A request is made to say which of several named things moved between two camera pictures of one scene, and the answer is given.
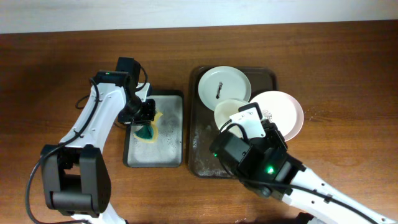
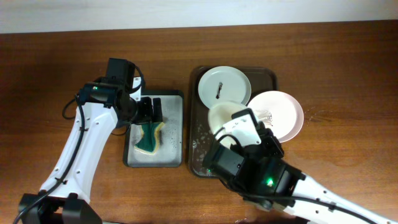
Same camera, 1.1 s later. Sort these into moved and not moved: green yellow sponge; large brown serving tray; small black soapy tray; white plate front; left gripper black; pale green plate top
Moved: white plate front; green yellow sponge
Not moved: small black soapy tray; pale green plate top; left gripper black; large brown serving tray
